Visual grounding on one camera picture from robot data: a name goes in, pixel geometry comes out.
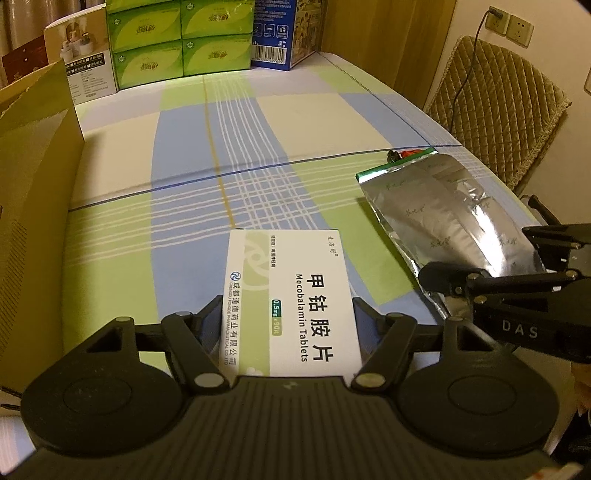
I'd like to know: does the silver foil pouch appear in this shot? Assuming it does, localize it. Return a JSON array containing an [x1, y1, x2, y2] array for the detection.
[[355, 147, 548, 319]]

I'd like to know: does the white Mecobalamin tablet box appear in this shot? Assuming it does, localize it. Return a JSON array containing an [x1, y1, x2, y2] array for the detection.
[[219, 229, 362, 382]]

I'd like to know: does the small red packet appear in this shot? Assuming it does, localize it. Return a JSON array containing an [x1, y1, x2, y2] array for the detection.
[[387, 149, 423, 164]]

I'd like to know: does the right hand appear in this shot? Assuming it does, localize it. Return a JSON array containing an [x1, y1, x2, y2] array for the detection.
[[571, 362, 591, 415]]

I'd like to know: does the quilted brown chair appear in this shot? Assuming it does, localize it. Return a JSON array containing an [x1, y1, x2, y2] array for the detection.
[[427, 36, 572, 194]]

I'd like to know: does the checkered tablecloth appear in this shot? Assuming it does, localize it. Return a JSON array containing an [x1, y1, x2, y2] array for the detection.
[[62, 51, 544, 379]]

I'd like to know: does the open cardboard box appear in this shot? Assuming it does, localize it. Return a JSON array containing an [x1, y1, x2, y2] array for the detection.
[[1, 62, 84, 391]]

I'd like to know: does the blue carton box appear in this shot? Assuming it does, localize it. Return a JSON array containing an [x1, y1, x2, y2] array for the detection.
[[252, 0, 325, 71]]

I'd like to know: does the green tissue pack stack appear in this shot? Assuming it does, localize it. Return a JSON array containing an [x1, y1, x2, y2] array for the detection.
[[106, 0, 254, 90]]

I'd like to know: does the white appliance box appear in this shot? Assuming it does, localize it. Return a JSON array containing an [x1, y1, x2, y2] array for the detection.
[[43, 3, 117, 105]]

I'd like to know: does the red gift box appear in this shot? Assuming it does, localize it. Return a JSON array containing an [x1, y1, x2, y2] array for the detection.
[[1, 35, 48, 85]]

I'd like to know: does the wall power socket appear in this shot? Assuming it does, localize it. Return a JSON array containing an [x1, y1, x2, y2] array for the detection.
[[485, 6, 534, 48]]

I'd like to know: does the black power cable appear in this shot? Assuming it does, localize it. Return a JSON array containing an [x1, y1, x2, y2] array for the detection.
[[450, 8, 506, 135]]

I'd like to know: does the brown wooden door frame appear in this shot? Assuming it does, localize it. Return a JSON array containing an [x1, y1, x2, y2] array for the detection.
[[322, 0, 456, 108]]

